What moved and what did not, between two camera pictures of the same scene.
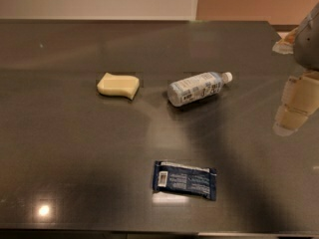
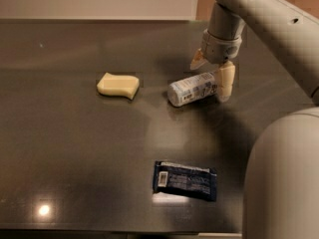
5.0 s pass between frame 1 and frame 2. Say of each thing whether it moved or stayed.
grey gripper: moved
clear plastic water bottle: stayed
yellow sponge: stayed
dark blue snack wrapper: stayed
